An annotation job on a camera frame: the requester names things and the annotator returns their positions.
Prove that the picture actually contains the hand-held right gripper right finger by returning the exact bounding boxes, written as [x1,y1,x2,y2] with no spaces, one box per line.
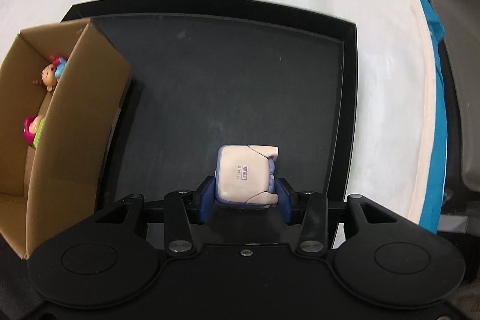
[276,178,402,254]

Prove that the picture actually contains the blue cloth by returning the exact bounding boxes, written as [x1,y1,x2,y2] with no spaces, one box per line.
[412,0,451,235]

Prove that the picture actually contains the green hexagonal toy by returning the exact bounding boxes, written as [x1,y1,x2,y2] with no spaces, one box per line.
[32,116,48,151]

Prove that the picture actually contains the cardboard box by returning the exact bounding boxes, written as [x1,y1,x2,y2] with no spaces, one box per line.
[0,18,132,261]

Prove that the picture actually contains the white lavender cube figure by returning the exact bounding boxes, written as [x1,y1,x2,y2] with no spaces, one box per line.
[215,145,280,208]

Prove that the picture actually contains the small brown doll figure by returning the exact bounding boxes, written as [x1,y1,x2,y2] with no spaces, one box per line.
[33,59,60,92]

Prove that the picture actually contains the magenta dinosaur toy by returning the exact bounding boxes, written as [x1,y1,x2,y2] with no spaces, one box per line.
[23,115,43,147]

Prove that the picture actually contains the blue monster mug figure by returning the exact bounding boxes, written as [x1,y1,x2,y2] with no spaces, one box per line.
[52,55,71,81]

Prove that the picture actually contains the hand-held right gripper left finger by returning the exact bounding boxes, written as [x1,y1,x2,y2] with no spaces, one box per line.
[90,176,217,254]

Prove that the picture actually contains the black tray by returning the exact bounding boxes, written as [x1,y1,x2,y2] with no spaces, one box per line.
[60,0,359,249]

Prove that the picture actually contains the dark grey chair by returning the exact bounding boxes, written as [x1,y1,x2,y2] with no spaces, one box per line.
[416,0,480,193]

